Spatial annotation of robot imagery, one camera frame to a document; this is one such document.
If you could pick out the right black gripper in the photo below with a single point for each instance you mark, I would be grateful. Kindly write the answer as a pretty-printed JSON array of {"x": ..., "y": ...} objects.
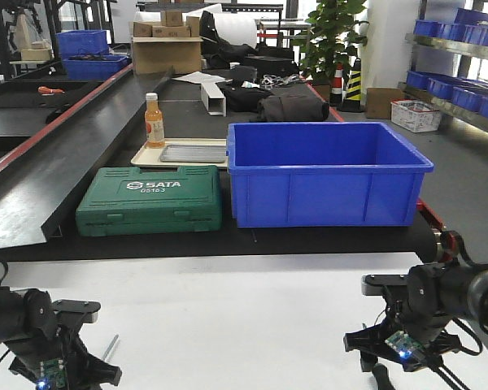
[{"x": 419, "y": 306}]

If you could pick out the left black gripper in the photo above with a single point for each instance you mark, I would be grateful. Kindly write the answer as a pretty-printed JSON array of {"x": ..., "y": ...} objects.
[{"x": 44, "y": 336}]

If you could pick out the black-handled screwdriver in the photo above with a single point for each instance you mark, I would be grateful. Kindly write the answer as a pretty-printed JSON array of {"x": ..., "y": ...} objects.
[
  {"x": 380, "y": 375},
  {"x": 110, "y": 347}
]

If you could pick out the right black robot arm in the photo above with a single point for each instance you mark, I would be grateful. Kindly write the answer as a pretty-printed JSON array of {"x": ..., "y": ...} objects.
[{"x": 473, "y": 286}]

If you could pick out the beige plastic tray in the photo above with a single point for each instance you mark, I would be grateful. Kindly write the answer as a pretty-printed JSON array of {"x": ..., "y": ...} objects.
[{"x": 149, "y": 157}]

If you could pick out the grey metal tray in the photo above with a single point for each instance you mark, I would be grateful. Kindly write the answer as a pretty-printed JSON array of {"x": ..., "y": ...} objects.
[{"x": 193, "y": 154}]

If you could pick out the green SATA tool case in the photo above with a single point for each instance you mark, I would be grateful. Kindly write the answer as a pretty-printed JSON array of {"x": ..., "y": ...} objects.
[{"x": 129, "y": 201}]

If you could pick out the large blue plastic bin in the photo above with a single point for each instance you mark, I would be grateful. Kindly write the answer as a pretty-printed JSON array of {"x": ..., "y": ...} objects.
[{"x": 351, "y": 174}]

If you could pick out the white plastic basket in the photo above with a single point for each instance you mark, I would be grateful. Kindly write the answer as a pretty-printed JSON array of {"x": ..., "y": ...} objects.
[{"x": 415, "y": 116}]

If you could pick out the brown cardboard box on floor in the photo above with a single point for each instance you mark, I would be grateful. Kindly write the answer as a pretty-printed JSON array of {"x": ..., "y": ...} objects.
[{"x": 378, "y": 102}]

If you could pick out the yellow black traffic cone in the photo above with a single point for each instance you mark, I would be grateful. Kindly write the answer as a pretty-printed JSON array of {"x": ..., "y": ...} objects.
[{"x": 352, "y": 100}]

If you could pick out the orange juice bottle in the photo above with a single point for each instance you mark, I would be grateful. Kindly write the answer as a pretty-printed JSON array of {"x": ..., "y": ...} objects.
[{"x": 154, "y": 122}]

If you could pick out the red white traffic cone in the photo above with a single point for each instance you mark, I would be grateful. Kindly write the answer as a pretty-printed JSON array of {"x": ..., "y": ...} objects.
[{"x": 336, "y": 89}]

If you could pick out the black bag on table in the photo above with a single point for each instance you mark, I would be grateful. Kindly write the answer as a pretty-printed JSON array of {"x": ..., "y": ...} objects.
[{"x": 292, "y": 108}]

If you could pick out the steel shelf rack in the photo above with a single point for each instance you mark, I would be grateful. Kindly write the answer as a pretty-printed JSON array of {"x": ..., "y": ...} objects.
[{"x": 463, "y": 37}]

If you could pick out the white square tube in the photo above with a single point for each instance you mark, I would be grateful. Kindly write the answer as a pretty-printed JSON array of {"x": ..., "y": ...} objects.
[{"x": 213, "y": 99}]

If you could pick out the blue crate on left table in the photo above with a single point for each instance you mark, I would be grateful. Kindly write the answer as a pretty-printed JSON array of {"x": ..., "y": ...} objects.
[{"x": 85, "y": 55}]

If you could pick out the green potted plant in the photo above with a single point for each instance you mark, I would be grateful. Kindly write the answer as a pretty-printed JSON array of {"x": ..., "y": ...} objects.
[{"x": 333, "y": 38}]

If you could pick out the large cardboard box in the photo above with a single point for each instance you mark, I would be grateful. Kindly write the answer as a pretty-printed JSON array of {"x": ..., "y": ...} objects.
[{"x": 159, "y": 54}]

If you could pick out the red conveyor end bracket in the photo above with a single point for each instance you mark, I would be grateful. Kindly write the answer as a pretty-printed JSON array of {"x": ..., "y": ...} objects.
[{"x": 435, "y": 219}]

